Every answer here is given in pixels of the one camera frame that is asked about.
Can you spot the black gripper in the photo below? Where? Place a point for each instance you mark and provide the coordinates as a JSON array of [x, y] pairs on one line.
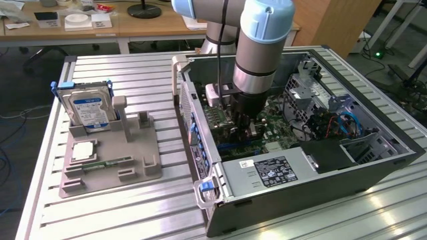
[[249, 105]]

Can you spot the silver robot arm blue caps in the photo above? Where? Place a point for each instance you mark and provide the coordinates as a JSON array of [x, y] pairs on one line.
[[260, 50]]

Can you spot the green motherboard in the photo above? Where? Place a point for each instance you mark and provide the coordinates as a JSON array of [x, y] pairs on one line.
[[276, 135]]

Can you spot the silver disk bay cage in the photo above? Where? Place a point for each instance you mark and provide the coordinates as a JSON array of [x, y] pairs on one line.
[[300, 97]]

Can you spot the blue expansion slot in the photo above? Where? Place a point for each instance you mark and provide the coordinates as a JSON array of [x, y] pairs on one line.
[[224, 145]]

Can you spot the grey power supply unit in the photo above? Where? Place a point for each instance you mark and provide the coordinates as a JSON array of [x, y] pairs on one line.
[[240, 182]]

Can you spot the blue case latch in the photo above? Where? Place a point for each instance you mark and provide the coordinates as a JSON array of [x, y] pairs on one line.
[[205, 187]]

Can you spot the white paper stack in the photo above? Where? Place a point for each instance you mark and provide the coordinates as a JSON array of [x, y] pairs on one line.
[[196, 25]]

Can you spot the grey parts rack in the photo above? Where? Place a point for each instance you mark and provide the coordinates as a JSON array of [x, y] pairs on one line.
[[140, 147]]

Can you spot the white floor box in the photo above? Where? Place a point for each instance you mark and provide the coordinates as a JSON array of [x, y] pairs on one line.
[[364, 43]]

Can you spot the black adapter green light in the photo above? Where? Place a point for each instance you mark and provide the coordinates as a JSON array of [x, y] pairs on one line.
[[378, 54]]

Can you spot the open black PC case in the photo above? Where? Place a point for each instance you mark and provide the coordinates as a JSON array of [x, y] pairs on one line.
[[300, 207]]

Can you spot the wooden desk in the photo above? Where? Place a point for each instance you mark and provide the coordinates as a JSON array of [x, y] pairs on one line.
[[140, 27]]

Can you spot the hard disk in blue carrier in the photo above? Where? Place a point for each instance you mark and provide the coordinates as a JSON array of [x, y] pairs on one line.
[[88, 110]]

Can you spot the black floor stand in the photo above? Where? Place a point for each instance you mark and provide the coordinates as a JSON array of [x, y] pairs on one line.
[[411, 82]]

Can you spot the black round lamp base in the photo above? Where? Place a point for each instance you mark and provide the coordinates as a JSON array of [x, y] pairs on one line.
[[143, 11]]

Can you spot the green RAM stick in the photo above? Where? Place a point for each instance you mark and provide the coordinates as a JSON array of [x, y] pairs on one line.
[[103, 165]]

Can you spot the silver CPU chip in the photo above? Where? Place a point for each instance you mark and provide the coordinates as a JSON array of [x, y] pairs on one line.
[[83, 151]]

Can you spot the small white box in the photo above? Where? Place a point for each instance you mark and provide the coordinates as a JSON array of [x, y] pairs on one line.
[[100, 22]]

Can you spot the red packet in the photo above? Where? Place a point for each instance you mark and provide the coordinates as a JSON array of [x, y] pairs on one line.
[[104, 8]]

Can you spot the white round container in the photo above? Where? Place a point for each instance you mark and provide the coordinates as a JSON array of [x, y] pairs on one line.
[[77, 22]]

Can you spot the black chair base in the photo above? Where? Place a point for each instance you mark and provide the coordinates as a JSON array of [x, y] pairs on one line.
[[33, 58]]

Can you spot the white cup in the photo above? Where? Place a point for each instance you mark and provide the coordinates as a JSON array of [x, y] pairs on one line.
[[63, 2]]

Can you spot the black box white label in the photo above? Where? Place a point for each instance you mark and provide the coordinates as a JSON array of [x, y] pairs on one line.
[[47, 17]]

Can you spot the grey cup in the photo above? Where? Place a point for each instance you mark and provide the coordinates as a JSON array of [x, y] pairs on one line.
[[48, 3]]

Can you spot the white paper slip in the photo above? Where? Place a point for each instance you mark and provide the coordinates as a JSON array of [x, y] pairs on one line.
[[16, 25]]

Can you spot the clear bag of papers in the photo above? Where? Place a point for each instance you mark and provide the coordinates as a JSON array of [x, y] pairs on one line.
[[9, 8]]

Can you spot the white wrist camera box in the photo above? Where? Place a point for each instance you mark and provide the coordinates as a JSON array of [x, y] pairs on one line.
[[213, 96]]

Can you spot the white desk frame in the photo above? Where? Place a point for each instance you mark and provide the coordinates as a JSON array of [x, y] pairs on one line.
[[380, 25]]

